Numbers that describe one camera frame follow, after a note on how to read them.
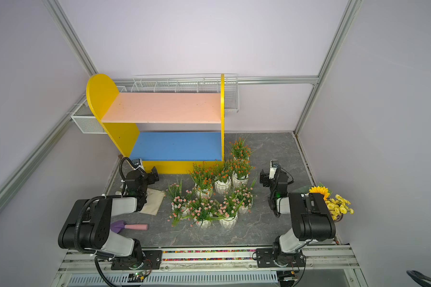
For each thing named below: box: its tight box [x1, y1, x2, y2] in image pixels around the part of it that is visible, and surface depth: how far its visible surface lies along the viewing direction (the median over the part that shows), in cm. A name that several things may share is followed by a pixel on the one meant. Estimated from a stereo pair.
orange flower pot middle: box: [214, 169, 232, 195], surface depth 91 cm
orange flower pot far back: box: [228, 137, 253, 162], surface depth 95 cm
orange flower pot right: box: [230, 157, 256, 187], surface depth 89 cm
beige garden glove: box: [138, 187, 165, 216], surface depth 92 cm
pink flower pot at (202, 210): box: [187, 196, 218, 229], surface depth 74 cm
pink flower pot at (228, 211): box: [214, 195, 242, 230], surface depth 77 cm
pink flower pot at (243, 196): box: [233, 182, 258, 215], surface depth 79 cm
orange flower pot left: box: [188, 160, 215, 198], surface depth 86 cm
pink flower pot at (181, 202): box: [167, 179, 192, 227], surface depth 79 cm
